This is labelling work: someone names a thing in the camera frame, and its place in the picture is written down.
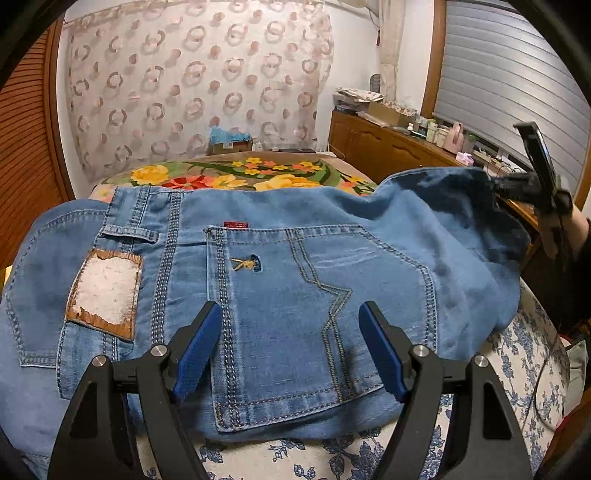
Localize grey window roller shutter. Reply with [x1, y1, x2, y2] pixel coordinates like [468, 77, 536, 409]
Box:
[434, 1, 590, 190]

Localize blue floral white cushion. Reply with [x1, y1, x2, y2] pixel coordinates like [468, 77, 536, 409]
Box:
[194, 285, 570, 479]

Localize cardboard box with blue cloth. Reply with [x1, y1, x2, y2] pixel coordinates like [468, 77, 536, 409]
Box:
[207, 127, 252, 155]

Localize stack of papers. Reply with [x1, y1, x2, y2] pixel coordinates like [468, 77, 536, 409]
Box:
[332, 87, 384, 112]

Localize open cardboard box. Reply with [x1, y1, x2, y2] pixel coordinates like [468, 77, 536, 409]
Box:
[368, 102, 417, 128]

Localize circle patterned sheer curtain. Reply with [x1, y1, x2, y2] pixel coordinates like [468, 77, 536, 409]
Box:
[64, 1, 335, 181]

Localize pink tissue box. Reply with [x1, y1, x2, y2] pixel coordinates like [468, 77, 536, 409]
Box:
[456, 152, 474, 166]

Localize person's right hand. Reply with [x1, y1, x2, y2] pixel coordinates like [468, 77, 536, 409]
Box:
[569, 207, 590, 257]

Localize wooden sideboard cabinet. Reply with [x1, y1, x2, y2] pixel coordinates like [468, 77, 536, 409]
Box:
[327, 109, 546, 241]

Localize blue denim jeans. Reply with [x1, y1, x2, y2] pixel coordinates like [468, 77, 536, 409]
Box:
[1, 168, 529, 476]

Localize floral beige bed blanket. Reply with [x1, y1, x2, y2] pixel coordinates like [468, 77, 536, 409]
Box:
[90, 151, 377, 203]

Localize pink bottle on sideboard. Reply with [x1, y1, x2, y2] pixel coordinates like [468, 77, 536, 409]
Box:
[444, 122, 464, 154]

